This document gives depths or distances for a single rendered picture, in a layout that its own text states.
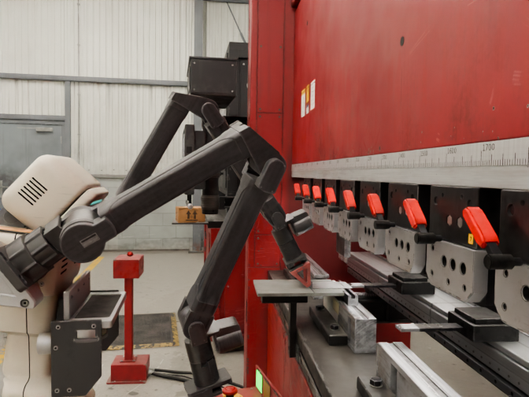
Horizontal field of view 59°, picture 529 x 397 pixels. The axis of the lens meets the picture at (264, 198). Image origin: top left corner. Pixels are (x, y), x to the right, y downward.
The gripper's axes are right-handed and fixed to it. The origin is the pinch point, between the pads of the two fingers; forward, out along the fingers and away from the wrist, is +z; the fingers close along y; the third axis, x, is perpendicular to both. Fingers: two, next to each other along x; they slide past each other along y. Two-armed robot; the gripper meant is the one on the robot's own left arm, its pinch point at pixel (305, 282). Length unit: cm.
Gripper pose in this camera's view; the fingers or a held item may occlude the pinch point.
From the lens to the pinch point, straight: 153.1
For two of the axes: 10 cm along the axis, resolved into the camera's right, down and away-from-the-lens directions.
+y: -1.1, -0.6, 9.9
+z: 4.4, 8.9, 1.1
